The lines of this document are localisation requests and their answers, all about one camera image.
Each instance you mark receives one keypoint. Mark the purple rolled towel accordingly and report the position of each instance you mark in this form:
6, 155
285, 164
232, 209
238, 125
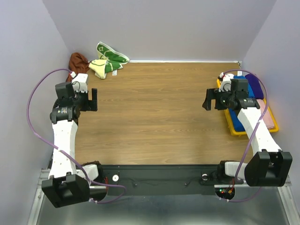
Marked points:
255, 85

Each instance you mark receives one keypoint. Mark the white rolled towel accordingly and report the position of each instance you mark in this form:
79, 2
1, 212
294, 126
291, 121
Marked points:
227, 77

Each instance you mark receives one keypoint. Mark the aluminium frame rail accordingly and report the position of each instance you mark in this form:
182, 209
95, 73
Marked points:
237, 204

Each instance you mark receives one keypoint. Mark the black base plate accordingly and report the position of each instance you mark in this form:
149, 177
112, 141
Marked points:
140, 180

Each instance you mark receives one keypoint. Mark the pink rolled towel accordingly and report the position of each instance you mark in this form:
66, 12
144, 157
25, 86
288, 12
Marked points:
267, 117

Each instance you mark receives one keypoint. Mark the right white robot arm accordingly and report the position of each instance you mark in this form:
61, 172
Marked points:
269, 166

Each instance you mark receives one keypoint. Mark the blue teal rolled towel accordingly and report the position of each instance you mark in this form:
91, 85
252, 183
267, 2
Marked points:
237, 125

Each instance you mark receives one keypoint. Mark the yellow plastic tray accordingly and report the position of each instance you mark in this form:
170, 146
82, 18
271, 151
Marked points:
249, 118

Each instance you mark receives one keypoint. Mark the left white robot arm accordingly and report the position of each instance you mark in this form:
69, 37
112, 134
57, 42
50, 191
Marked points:
67, 183

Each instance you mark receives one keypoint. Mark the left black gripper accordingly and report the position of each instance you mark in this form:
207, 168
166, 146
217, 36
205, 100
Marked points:
90, 105

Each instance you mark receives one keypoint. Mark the brown crumpled towel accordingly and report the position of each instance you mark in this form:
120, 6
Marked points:
78, 63

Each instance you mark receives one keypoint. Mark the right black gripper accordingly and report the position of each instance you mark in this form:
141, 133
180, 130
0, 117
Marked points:
214, 93

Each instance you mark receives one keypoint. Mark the green cream patterned towel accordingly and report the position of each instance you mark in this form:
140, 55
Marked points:
108, 60

